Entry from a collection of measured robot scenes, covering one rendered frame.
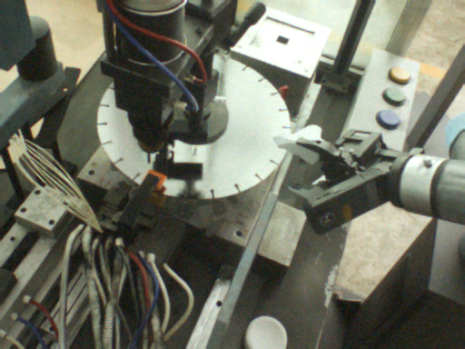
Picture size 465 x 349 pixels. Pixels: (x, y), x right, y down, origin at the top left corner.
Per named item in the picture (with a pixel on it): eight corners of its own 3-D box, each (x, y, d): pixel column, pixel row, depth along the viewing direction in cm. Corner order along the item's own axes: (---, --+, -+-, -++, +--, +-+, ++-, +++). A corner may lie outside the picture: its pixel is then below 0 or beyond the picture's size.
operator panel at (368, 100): (354, 92, 126) (374, 46, 115) (397, 107, 124) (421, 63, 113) (326, 176, 108) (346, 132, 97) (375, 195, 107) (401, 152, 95)
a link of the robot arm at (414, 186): (434, 231, 62) (424, 177, 58) (400, 222, 65) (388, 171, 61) (460, 194, 66) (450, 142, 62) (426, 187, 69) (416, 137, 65)
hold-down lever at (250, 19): (223, 4, 69) (225, -14, 66) (265, 18, 68) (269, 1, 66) (199, 37, 63) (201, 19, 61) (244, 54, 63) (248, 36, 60)
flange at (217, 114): (237, 134, 86) (239, 124, 84) (173, 147, 82) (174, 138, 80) (216, 88, 92) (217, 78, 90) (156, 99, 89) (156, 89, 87)
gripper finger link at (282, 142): (291, 123, 80) (341, 147, 75) (268, 143, 77) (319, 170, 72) (291, 107, 78) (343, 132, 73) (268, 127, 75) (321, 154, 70)
